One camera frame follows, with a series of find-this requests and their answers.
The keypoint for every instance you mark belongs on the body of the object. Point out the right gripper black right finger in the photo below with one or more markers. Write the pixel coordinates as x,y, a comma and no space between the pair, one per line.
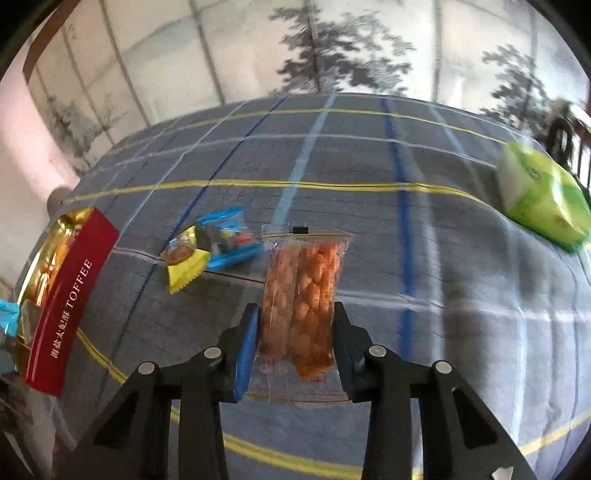
460,436

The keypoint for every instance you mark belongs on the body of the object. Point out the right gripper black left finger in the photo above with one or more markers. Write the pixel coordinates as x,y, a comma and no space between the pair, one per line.
129,439

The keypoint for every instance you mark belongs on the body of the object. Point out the clear orange peanut packet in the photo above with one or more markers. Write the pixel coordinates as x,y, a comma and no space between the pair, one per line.
294,359

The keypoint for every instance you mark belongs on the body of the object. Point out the red gold toffee tin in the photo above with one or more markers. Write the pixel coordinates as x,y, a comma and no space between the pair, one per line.
55,289

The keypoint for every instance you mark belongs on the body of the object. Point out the grey plaid tablecloth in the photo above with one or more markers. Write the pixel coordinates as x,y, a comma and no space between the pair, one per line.
434,270

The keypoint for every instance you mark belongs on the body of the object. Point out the blue candy packet far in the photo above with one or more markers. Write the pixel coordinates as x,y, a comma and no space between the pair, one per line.
9,316

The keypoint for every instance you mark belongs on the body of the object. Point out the blue candy packet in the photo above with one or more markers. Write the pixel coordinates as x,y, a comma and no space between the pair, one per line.
226,236
9,316

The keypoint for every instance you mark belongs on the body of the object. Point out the yellow candy packet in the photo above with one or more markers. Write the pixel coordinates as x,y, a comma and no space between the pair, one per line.
185,261

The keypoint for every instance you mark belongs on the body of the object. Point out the blue candy packet near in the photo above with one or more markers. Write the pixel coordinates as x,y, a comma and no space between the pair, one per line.
226,236

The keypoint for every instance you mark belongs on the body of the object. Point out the green tissue pack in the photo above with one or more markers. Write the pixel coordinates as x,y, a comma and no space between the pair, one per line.
539,194

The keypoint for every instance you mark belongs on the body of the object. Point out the dark wooden chair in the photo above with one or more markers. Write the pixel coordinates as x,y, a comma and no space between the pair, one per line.
568,139

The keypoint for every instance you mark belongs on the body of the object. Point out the painted folding screen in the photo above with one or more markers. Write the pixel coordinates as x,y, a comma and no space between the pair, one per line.
99,71

